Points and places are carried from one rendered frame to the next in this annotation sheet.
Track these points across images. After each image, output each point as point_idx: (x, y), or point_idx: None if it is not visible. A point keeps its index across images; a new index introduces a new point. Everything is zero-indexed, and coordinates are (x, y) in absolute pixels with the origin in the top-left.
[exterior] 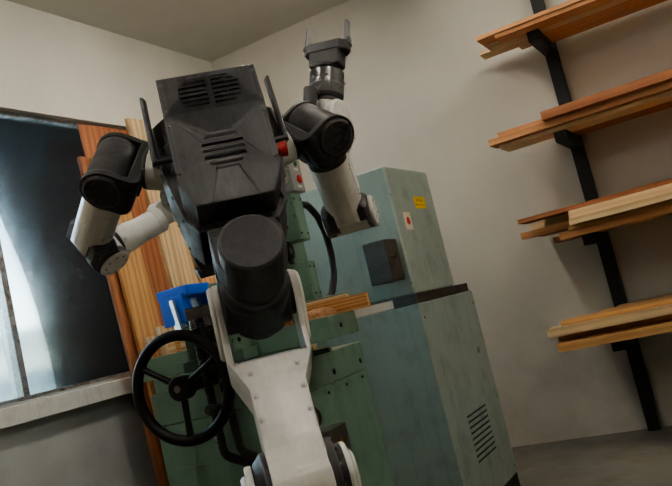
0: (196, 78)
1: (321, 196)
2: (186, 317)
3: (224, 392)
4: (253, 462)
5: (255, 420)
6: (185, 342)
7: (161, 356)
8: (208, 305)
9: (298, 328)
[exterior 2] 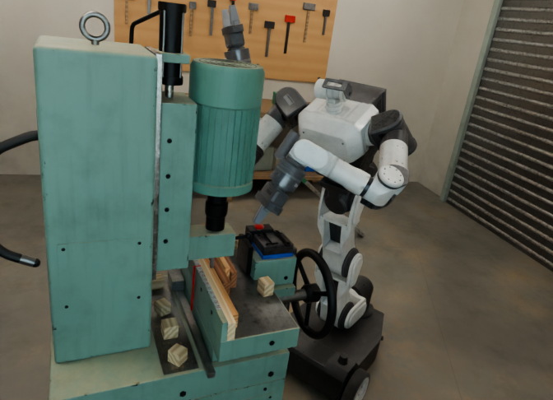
0: (364, 86)
1: (270, 142)
2: (292, 248)
3: (296, 281)
4: (355, 253)
5: (346, 244)
6: (295, 269)
7: (285, 307)
8: (283, 233)
9: (324, 206)
